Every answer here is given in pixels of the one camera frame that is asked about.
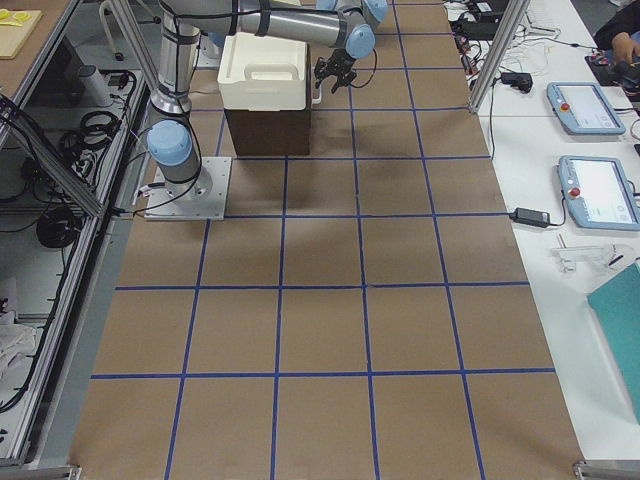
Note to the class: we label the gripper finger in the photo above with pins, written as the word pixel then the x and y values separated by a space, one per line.
pixel 319 77
pixel 342 80

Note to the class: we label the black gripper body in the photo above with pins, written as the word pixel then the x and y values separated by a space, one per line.
pixel 336 66

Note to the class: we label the dark wooden drawer cabinet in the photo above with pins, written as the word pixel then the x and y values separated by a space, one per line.
pixel 270 133

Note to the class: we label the person hand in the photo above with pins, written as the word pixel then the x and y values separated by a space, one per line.
pixel 624 48

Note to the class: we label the white plastic storage box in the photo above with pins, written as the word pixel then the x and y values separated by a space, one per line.
pixel 263 73

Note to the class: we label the grey cylinder speaker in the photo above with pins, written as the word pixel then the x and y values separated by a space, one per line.
pixel 95 85

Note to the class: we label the black power adapter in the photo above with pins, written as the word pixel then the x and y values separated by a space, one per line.
pixel 529 217

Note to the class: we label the upper teach pendant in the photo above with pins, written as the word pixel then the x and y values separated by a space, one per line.
pixel 583 109

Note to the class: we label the teach pendant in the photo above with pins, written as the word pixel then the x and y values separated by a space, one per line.
pixel 597 193
pixel 583 109

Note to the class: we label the lower teach pendant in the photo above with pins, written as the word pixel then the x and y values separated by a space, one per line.
pixel 597 193

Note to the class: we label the wooden board with yellow pieces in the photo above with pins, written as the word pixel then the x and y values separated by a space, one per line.
pixel 16 27

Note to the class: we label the clear acrylic part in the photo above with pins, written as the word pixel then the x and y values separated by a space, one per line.
pixel 601 258

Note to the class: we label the teal foam board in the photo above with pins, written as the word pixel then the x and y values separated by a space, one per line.
pixel 616 305

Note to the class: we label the white crumpled cloth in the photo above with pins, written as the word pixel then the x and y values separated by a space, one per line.
pixel 18 344

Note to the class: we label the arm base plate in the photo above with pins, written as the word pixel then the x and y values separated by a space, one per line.
pixel 204 198

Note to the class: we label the aluminium frame post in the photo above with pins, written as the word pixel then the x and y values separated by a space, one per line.
pixel 502 40

